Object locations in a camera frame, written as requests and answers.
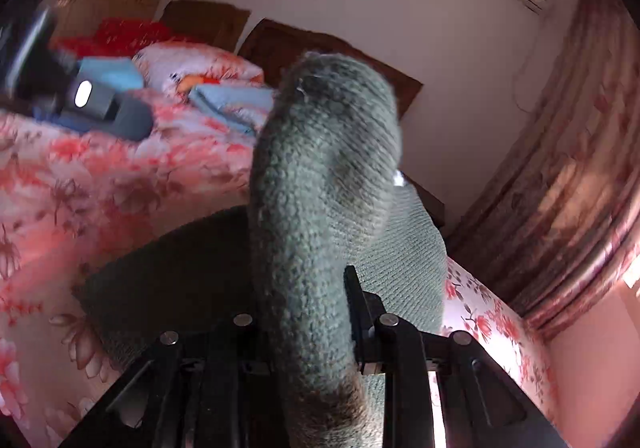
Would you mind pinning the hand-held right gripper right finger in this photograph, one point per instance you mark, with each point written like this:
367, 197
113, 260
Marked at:
360, 318

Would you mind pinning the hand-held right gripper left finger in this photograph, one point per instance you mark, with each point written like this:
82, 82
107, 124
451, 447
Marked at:
220, 368

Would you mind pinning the green and white knit sweater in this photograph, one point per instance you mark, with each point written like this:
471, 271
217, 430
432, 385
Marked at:
320, 188

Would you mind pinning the pink floral bed cover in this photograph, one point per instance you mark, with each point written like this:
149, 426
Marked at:
75, 188

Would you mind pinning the folded pink floral quilt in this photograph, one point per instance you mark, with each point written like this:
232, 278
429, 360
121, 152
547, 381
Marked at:
210, 65

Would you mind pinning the dark wooden nightstand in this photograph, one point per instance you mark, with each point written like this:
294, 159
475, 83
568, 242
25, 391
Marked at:
432, 208

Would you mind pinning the plain brown wooden board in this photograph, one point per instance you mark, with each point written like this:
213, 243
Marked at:
205, 22

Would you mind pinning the folded light blue floral quilt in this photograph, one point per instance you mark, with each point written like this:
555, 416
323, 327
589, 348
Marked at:
235, 105

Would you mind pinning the carved wooden headboard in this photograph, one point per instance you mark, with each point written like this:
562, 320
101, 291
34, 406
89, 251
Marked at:
270, 45

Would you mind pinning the pink floral curtain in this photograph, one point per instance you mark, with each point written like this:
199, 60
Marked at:
565, 167

